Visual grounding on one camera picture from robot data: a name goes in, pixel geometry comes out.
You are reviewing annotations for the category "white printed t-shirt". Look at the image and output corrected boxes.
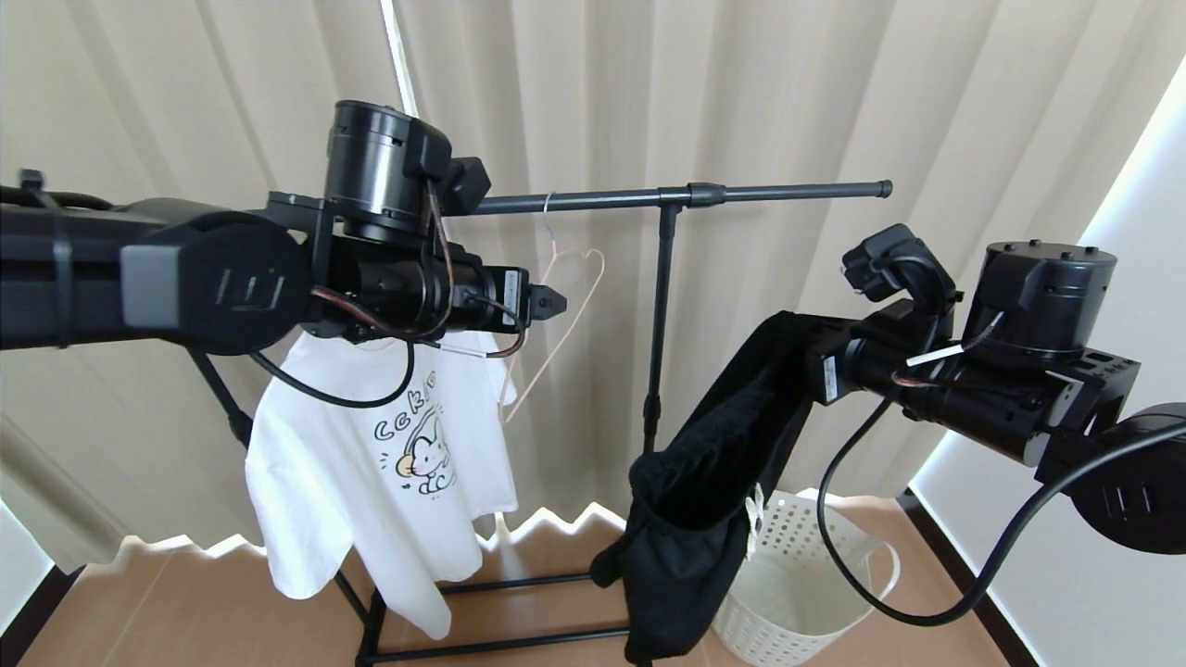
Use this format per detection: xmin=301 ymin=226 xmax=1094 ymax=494
xmin=246 ymin=329 xmax=520 ymax=642

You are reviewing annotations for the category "pink clothes hanger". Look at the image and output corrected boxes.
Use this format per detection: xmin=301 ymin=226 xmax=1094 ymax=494
xmin=500 ymin=193 xmax=606 ymax=425

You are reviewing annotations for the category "beige curtain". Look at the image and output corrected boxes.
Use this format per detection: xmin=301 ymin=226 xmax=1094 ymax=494
xmin=0 ymin=0 xmax=1186 ymax=571

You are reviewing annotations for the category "black clothes rack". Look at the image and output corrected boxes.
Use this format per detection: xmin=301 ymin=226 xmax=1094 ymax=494
xmin=185 ymin=181 xmax=893 ymax=667

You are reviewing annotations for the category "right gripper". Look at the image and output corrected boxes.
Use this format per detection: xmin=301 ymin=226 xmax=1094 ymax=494
xmin=806 ymin=310 xmax=1066 ymax=464

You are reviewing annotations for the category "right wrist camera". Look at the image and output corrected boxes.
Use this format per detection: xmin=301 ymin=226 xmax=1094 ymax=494
xmin=841 ymin=224 xmax=963 ymax=321

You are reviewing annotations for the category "white laundry basket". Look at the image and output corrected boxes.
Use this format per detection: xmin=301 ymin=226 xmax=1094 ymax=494
xmin=712 ymin=488 xmax=902 ymax=667

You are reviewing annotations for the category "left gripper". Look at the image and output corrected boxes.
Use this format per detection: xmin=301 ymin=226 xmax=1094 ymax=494
xmin=315 ymin=236 xmax=534 ymax=344

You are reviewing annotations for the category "black garment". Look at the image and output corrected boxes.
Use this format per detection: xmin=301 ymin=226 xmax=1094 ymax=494
xmin=590 ymin=310 xmax=835 ymax=666

